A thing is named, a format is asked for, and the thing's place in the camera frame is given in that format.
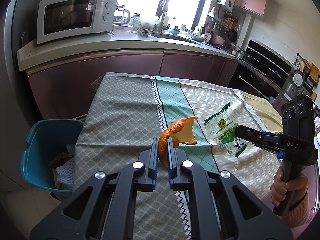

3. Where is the grey refrigerator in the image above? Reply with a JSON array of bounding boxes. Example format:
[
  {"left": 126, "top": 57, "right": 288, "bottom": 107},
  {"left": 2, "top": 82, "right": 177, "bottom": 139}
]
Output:
[{"left": 1, "top": 0, "right": 30, "bottom": 193}]

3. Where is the orange peel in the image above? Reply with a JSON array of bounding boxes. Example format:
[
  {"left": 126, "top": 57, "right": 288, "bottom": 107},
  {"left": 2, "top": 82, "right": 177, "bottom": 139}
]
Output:
[{"left": 158, "top": 116, "right": 198, "bottom": 168}]

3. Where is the white soap bottle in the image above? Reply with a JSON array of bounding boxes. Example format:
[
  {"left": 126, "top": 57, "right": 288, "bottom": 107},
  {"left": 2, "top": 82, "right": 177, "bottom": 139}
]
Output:
[{"left": 163, "top": 14, "right": 169, "bottom": 30}]

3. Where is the pink bowl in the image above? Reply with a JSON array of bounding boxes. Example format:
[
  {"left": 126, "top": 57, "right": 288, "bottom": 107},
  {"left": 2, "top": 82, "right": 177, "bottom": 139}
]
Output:
[{"left": 210, "top": 35, "right": 225, "bottom": 46}]

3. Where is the kitchen faucet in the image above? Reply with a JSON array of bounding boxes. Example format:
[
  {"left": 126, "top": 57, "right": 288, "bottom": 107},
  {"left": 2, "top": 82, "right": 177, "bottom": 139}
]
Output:
[{"left": 158, "top": 0, "right": 170, "bottom": 33}]

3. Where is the black frying pan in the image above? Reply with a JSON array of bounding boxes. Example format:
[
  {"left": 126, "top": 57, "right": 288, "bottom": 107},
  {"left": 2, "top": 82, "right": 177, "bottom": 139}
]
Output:
[{"left": 228, "top": 29, "right": 238, "bottom": 43}]

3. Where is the kitchen counter with cabinets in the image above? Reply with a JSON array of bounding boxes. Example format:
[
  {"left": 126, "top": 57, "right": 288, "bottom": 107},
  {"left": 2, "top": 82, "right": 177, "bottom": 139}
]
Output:
[{"left": 17, "top": 30, "right": 237, "bottom": 119}]

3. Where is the teal trash bin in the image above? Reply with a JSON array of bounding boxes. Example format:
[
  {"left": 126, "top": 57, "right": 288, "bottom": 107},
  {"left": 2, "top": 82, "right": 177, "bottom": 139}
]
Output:
[{"left": 20, "top": 119, "right": 84, "bottom": 201}]

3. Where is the person's right hand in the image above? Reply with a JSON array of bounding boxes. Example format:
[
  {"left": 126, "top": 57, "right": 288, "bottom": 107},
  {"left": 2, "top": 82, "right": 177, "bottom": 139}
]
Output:
[{"left": 270, "top": 167, "right": 309, "bottom": 206}]

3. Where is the white microwave oven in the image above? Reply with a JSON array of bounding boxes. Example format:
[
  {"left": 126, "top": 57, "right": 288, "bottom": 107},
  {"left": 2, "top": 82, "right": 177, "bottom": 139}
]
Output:
[{"left": 36, "top": 0, "right": 117, "bottom": 44}]

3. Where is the patterned tablecloth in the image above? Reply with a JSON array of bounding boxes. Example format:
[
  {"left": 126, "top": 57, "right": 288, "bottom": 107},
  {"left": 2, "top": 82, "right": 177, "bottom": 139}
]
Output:
[{"left": 73, "top": 73, "right": 282, "bottom": 200}]

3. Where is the rice cooker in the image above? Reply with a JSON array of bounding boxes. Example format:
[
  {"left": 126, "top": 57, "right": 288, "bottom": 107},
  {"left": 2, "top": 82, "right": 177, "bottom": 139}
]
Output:
[{"left": 285, "top": 70, "right": 305, "bottom": 98}]

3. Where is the pink sleeve right forearm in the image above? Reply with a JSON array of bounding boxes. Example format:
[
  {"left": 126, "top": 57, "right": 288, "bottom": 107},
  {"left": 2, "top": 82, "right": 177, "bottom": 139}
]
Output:
[{"left": 281, "top": 191, "right": 315, "bottom": 239}]

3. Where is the black built-in oven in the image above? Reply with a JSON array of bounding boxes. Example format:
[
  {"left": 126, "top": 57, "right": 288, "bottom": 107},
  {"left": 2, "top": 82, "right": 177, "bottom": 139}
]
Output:
[{"left": 228, "top": 38, "right": 293, "bottom": 107}]

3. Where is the glass kettle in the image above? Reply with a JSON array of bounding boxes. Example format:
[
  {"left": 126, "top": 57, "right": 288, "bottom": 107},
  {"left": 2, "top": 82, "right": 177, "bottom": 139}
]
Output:
[{"left": 113, "top": 8, "right": 131, "bottom": 25}]

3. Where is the green clear plastic wrapper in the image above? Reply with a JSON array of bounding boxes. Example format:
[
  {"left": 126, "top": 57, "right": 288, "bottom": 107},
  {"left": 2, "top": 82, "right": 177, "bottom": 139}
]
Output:
[{"left": 204, "top": 102, "right": 247, "bottom": 158}]

